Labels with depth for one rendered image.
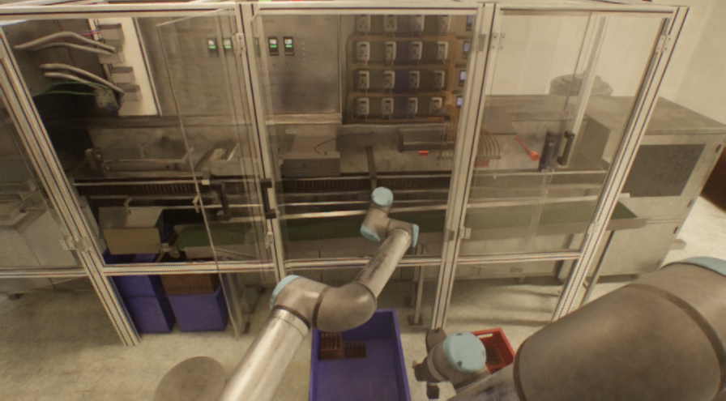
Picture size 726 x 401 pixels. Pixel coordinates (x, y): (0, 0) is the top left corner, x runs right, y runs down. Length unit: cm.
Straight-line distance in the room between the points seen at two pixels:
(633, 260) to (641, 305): 259
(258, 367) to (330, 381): 99
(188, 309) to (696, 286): 226
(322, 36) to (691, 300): 179
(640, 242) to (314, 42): 234
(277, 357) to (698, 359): 80
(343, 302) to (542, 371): 67
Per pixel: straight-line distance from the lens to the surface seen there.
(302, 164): 179
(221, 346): 245
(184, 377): 208
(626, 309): 44
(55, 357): 284
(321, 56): 200
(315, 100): 206
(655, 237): 298
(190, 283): 226
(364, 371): 197
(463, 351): 95
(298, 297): 105
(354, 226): 198
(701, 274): 51
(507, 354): 233
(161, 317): 252
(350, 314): 103
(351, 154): 211
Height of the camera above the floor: 189
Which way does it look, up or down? 30 degrees down
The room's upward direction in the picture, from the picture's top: straight up
